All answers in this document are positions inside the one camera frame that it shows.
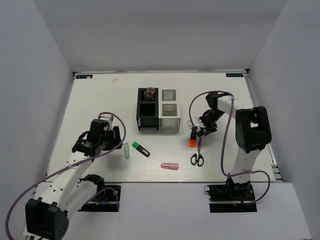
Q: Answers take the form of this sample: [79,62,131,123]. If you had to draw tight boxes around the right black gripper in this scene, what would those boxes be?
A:
[197,110,225,136]

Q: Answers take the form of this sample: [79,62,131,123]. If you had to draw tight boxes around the green translucent eraser case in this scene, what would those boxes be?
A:
[123,142,130,160]

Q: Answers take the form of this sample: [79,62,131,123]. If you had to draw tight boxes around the orange capped black highlighter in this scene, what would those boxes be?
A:
[189,127,197,148]

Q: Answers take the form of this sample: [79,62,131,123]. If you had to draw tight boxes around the green capped black highlighter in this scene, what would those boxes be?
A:
[132,141,150,158]

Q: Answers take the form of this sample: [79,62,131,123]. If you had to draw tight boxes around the black handled scissors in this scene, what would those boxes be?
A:
[190,138,204,167]

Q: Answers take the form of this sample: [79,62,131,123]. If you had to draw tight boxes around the pink translucent eraser case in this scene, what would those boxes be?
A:
[160,163,179,171]

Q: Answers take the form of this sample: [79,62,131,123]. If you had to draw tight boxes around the pink capped black highlighter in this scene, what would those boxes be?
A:
[196,126,204,138]

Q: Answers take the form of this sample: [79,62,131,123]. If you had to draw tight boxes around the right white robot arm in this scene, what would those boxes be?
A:
[188,90,272,200]

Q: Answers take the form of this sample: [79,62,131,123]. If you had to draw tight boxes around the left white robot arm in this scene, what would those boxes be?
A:
[25,114,122,240]

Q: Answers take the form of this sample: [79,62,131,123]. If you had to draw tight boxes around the white slotted container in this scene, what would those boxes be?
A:
[158,89,181,132]

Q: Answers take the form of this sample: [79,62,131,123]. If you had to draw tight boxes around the black slotted container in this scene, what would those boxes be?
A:
[136,87,160,131]

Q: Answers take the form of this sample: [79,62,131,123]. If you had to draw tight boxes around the right blue table label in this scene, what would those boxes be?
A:
[225,73,244,78]

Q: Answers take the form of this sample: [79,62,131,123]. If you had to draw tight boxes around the blue table label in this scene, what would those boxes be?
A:
[75,74,93,79]
[225,73,244,78]

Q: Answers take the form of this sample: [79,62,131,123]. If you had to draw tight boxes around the left blue table label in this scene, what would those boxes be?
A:
[75,74,93,79]

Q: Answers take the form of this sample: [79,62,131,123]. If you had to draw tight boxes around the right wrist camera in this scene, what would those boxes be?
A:
[186,117,205,129]

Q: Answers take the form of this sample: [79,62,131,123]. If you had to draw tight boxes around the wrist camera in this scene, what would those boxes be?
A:
[98,113,114,126]
[186,117,205,129]

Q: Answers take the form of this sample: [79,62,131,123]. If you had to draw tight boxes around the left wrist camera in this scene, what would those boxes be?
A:
[98,113,114,126]

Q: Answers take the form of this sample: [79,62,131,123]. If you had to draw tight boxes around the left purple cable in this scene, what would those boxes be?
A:
[4,111,127,240]

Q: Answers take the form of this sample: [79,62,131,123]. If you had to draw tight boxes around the purple cable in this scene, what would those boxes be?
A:
[187,90,272,206]
[4,111,127,240]

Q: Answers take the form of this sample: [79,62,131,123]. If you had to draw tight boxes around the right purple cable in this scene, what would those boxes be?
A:
[187,90,272,206]

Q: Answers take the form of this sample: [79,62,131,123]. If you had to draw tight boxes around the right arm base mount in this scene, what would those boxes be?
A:
[203,184,258,214]

